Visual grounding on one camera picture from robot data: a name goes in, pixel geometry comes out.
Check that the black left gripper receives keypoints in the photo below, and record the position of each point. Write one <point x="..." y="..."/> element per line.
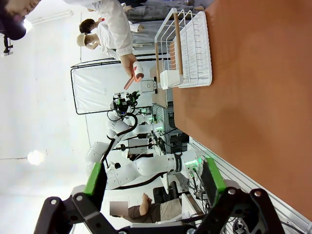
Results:
<point x="122" y="104"/>

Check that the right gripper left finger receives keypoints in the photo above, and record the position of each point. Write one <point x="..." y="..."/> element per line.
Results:
<point x="93" y="180"/>

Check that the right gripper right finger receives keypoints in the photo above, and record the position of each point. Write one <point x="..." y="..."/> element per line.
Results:
<point x="215" y="180"/>

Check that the pink lint roller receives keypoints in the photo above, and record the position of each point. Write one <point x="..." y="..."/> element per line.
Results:
<point x="139" y="69"/>

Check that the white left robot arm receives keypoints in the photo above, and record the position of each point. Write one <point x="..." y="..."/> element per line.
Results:
<point x="151" y="165"/>

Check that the person's right forearm white sleeve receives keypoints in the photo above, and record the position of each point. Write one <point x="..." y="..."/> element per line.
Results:
<point x="117" y="31"/>

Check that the person's right hand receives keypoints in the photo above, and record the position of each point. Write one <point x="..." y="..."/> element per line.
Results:
<point x="128" y="63"/>

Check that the small white square box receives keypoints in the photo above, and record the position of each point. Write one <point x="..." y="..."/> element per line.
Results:
<point x="147" y="86"/>

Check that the light wooden side table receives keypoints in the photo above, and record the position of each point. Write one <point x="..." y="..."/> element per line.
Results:
<point x="159" y="97"/>

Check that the grey electronics rack green lights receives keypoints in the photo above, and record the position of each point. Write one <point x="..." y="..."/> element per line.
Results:
<point x="159" y="122"/>

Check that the white cutlery holder box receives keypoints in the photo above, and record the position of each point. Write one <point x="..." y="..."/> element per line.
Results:
<point x="168" y="79"/>

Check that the black box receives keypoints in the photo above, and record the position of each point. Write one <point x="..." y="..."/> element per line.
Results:
<point x="165" y="195"/>

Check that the round ceiling light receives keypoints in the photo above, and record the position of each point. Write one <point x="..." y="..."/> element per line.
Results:
<point x="35" y="157"/>
<point x="27" y="24"/>

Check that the seated person brown shirt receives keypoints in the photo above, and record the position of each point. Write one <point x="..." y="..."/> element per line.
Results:
<point x="156" y="212"/>

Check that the dark haired person white top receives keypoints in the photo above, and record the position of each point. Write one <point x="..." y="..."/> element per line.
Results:
<point x="87" y="25"/>

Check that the person in white jacket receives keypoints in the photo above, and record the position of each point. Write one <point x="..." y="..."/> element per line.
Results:
<point x="83" y="3"/>

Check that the dark rounded blurry object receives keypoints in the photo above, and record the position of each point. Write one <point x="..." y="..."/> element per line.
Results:
<point x="12" y="19"/>

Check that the white slotted mounting rail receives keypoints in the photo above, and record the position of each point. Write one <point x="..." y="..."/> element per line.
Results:
<point x="243" y="178"/>

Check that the white screen black frame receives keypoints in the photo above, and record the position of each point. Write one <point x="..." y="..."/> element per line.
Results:
<point x="90" y="87"/>

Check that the black camera on stand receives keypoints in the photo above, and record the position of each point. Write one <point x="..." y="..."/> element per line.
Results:
<point x="7" y="47"/>

